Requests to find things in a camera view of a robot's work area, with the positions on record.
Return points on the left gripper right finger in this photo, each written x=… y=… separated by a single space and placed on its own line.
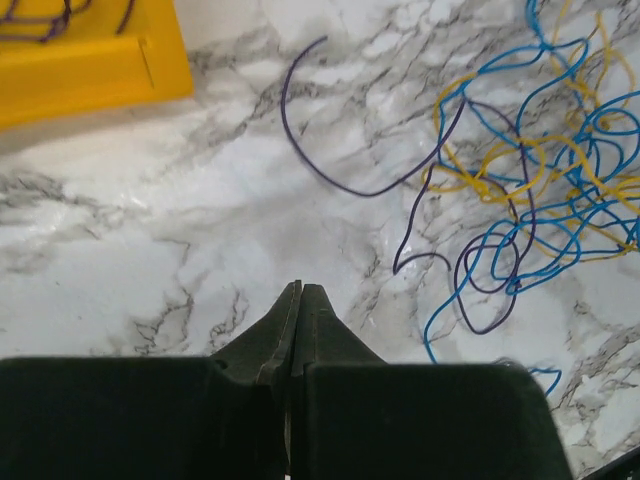
x=355 y=416

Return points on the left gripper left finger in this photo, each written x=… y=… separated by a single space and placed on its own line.
x=186 y=417

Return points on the orange plastic bin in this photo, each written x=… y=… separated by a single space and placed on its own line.
x=67 y=57

